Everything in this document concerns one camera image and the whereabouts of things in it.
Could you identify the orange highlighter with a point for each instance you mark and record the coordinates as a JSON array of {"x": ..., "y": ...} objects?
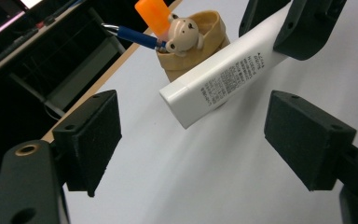
[{"x": 155, "y": 15}]

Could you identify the black keyboard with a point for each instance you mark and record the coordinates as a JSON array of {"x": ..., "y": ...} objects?
[{"x": 9, "y": 49}]

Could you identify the desk with white metal frame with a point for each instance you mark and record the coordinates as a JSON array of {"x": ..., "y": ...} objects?
[{"x": 84, "y": 77}]

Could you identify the computer monitor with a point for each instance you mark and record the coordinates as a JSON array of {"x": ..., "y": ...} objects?
[{"x": 3, "y": 27}]

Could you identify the white tube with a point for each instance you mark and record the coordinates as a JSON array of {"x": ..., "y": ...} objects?
[{"x": 217, "y": 84}]

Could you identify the white table mat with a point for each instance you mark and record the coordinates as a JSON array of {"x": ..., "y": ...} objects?
[{"x": 230, "y": 171}]

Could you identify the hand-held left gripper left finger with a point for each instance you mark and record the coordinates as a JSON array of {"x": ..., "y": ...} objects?
[{"x": 90, "y": 146}]

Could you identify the blue pen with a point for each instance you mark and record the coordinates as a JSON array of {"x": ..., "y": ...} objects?
[{"x": 136, "y": 36}]

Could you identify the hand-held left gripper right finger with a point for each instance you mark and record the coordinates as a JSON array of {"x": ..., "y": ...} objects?
[{"x": 307, "y": 143}]

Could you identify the tan bear pen holder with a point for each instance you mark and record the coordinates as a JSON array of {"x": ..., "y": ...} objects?
[{"x": 186, "y": 63}]

